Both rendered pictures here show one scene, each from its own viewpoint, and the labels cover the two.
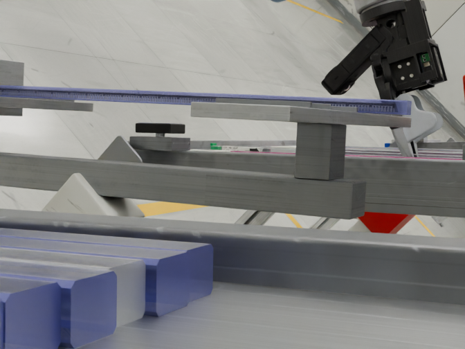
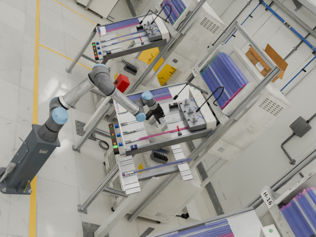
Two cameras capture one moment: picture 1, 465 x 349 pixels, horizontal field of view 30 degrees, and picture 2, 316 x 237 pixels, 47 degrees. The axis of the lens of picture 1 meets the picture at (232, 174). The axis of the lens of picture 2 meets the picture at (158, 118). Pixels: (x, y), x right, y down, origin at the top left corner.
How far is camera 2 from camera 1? 2.33 m
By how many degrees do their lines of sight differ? 49
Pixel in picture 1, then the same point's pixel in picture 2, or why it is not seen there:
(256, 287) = (226, 217)
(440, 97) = not seen: outside the picture
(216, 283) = (225, 217)
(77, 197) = (154, 179)
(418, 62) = (161, 114)
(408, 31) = (159, 110)
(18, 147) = (7, 100)
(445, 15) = not seen: outside the picture
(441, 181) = (177, 140)
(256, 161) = (150, 146)
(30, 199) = (26, 115)
